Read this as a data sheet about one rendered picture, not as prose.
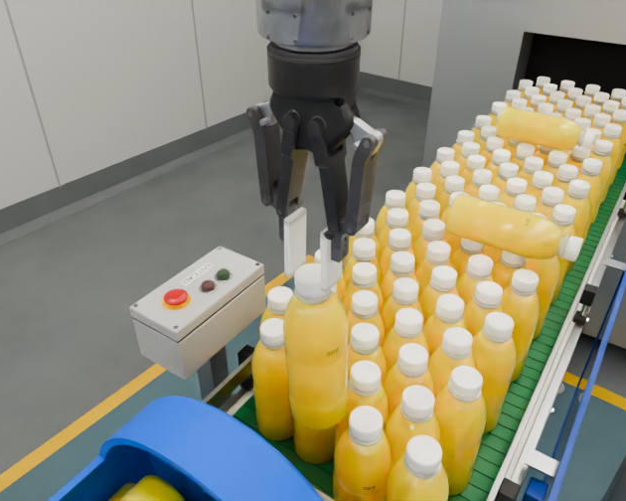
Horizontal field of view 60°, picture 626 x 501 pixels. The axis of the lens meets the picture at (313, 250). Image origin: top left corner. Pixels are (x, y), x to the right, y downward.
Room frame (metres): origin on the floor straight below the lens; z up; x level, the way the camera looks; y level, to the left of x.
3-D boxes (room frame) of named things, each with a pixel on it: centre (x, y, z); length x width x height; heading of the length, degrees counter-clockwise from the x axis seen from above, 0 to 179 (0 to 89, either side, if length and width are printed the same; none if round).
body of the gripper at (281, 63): (0.45, 0.00, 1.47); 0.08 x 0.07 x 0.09; 56
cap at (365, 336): (0.55, -0.07, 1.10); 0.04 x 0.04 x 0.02
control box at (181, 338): (0.67, 0.18, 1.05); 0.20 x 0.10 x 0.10; 146
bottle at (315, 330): (0.45, 0.00, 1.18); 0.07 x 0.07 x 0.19
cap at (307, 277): (0.45, 0.00, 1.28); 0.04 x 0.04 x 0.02
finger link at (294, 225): (0.46, 0.02, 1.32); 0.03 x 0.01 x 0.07; 146
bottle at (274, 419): (0.56, 0.05, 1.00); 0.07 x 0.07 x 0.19
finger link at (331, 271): (0.44, -0.02, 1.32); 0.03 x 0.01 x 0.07; 146
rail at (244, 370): (1.19, -0.27, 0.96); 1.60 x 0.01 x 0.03; 146
